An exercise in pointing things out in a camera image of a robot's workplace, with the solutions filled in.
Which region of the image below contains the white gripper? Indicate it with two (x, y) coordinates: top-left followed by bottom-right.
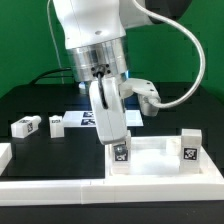
(89, 77), (127, 156)

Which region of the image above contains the white square table top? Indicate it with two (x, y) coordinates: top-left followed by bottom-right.
(105, 136), (219, 177)

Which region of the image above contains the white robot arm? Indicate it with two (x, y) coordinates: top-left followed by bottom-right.
(53, 0), (206, 160)

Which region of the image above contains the white marker plate with tags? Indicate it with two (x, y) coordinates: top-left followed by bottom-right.
(63, 110), (143, 128)

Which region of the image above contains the white U-shaped fence wall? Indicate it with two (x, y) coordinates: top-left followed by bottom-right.
(0, 137), (224, 206)

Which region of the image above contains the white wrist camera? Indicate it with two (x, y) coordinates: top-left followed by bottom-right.
(119, 78), (161, 117)

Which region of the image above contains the black base cable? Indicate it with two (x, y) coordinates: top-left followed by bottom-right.
(29, 67), (74, 85)

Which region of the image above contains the white hanging cable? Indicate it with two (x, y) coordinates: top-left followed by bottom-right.
(46, 0), (65, 84)

